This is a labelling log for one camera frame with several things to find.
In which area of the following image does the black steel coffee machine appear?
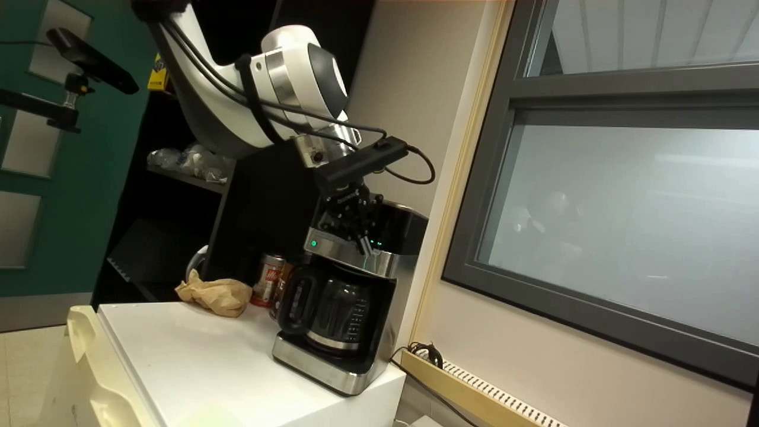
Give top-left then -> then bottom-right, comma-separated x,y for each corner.
271,187 -> 429,398

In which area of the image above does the yellow box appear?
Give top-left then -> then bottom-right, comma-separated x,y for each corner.
144,53 -> 171,95

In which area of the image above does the beige radiator vent grille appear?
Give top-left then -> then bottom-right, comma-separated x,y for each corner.
397,346 -> 570,427

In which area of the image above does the clear plastic bags pile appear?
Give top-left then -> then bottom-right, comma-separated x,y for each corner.
144,143 -> 238,193

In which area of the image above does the glass coffee carafe black handle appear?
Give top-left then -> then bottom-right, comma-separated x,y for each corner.
278,264 -> 374,356

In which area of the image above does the black cable loop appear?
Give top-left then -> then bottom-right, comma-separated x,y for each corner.
405,340 -> 448,373

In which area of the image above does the tan plush toy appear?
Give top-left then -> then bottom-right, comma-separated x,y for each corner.
174,269 -> 253,320

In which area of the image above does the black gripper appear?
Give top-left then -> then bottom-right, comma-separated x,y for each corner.
318,180 -> 384,258

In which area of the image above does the black exterior camera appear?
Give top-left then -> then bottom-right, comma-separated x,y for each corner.
43,27 -> 143,98

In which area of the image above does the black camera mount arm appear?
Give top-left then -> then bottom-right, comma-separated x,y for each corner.
0,71 -> 89,135

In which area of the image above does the red drink can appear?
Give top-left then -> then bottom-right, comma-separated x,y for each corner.
251,251 -> 295,311

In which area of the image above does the black shelf unit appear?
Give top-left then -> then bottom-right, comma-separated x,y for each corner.
89,0 -> 379,311

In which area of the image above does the grey window frame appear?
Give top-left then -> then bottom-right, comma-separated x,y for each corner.
441,0 -> 759,391

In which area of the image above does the white cabinet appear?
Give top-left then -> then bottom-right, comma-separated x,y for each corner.
92,300 -> 410,427

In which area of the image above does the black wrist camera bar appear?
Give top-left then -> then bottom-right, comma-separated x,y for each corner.
312,135 -> 412,193

